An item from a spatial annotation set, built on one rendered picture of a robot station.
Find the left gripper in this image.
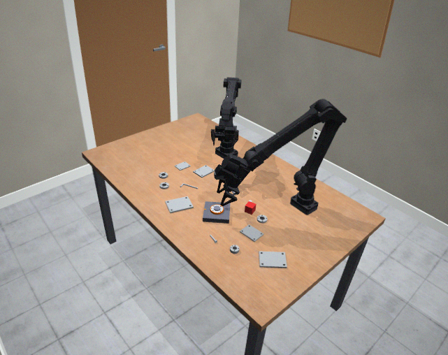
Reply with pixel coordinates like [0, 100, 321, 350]
[217, 178, 243, 206]

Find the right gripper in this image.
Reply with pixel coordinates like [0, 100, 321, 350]
[211, 126, 239, 146]

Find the red cube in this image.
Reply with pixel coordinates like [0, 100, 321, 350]
[245, 201, 256, 215]

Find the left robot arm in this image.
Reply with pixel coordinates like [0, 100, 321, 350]
[214, 99, 347, 212]

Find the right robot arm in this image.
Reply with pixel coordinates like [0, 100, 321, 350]
[215, 78, 241, 157]

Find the grey short cylinder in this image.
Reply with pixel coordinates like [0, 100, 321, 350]
[230, 245, 239, 254]

